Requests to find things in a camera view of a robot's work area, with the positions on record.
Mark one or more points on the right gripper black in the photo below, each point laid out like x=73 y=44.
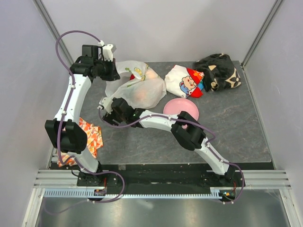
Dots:
x=109 y=117

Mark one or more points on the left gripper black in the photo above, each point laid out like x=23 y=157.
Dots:
x=113 y=74

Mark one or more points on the white plastic bag fruit print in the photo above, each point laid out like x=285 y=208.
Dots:
x=146 y=78

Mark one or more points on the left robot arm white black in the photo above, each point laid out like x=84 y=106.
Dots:
x=64 y=130

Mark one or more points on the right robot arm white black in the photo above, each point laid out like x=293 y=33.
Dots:
x=188 y=132

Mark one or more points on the white cartoon print cloth bag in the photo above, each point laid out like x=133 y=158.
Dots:
x=184 y=82

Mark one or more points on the orange floral cloth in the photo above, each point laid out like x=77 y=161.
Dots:
x=94 y=142

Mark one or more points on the pink plate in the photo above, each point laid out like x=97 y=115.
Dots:
x=177 y=105

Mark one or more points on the black beige patterned cloth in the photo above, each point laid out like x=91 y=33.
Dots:
x=219 y=72

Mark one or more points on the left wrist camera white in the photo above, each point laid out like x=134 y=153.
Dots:
x=107 y=51

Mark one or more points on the left aluminium frame post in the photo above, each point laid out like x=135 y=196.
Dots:
x=53 y=29

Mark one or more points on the aluminium frame post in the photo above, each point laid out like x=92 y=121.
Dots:
x=264 y=27
x=53 y=29

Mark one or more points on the grey slotted cable duct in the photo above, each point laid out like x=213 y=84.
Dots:
x=93 y=194

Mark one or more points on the right aluminium frame post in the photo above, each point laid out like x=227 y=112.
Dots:
x=264 y=27

